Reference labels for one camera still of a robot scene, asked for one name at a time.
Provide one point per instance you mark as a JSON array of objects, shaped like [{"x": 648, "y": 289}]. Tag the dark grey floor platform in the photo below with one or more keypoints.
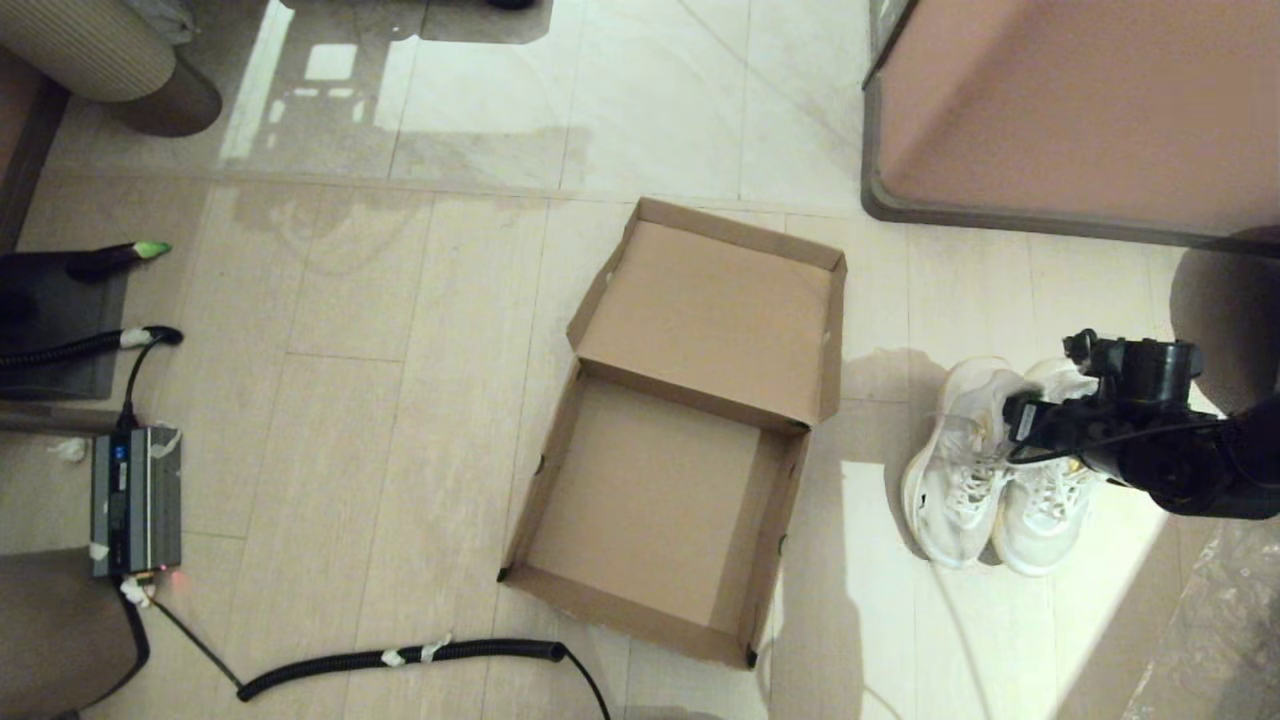
[{"x": 50, "y": 300}]

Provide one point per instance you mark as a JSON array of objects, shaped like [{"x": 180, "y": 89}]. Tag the white paper wad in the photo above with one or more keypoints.
[{"x": 70, "y": 451}]

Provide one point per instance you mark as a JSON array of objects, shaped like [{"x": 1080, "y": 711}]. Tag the pink cabinet with grey edge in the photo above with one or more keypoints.
[{"x": 1080, "y": 100}]

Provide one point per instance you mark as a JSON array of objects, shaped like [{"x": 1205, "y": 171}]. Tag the clear crinkled plastic wrap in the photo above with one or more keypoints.
[{"x": 1220, "y": 630}]

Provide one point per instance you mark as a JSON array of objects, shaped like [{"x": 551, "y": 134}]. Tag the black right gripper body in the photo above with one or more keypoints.
[{"x": 1050, "y": 425}]

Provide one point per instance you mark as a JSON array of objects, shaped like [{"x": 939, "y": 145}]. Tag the brown wooden furniture panel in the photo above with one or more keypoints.
[{"x": 25, "y": 150}]

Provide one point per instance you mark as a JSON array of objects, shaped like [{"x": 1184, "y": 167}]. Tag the beige ribbed round pouf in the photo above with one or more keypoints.
[{"x": 80, "y": 40}]

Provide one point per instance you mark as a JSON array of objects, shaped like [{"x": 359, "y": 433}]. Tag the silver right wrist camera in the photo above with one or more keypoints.
[{"x": 1082, "y": 348}]

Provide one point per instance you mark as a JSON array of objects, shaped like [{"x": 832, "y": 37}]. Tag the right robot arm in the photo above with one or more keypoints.
[{"x": 1200, "y": 470}]

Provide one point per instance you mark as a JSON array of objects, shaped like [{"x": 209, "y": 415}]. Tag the grey cloth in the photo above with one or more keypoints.
[{"x": 165, "y": 18}]

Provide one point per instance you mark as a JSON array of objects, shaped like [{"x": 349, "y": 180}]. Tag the brown rounded furniture base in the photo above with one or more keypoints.
[{"x": 50, "y": 640}]

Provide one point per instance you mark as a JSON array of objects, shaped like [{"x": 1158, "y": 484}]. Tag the grey power inverter box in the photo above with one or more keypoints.
[{"x": 135, "y": 500}]

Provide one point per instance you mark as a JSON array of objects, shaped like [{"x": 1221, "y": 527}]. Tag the brown cardboard shoe box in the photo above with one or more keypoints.
[{"x": 680, "y": 500}]

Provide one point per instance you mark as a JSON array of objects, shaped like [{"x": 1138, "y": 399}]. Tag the black green-tipped stick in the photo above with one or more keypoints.
[{"x": 110, "y": 260}]

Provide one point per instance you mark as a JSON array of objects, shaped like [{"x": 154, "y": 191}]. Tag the white mesh sneaker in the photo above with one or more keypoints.
[
  {"x": 950, "y": 490},
  {"x": 1045, "y": 520}
]

